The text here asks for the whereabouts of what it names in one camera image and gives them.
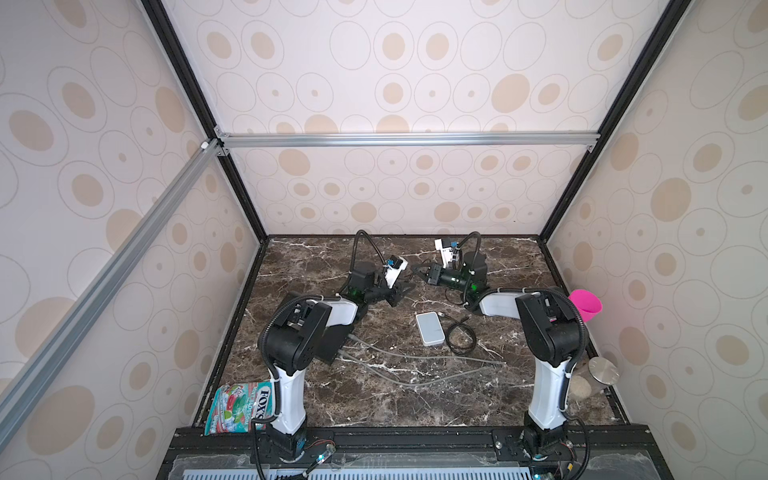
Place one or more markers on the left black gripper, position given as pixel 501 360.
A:
pixel 395 292

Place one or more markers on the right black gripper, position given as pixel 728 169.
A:
pixel 436 275

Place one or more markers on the white rectangular device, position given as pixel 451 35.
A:
pixel 430 329

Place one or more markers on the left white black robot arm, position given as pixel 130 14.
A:
pixel 309 326

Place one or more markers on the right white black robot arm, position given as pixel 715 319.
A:
pixel 554 330

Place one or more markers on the pink plastic goblet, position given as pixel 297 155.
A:
pixel 587 303

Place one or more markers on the silver round metal lid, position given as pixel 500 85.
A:
pixel 592 378

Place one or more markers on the colourful snack packet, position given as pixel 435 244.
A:
pixel 236 405

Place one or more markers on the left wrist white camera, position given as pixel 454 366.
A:
pixel 393 267

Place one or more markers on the horizontal aluminium frame bar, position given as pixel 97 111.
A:
pixel 424 139

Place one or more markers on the black front rail base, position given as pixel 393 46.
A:
pixel 599 452

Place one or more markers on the left diagonal aluminium frame bar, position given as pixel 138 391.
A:
pixel 43 367

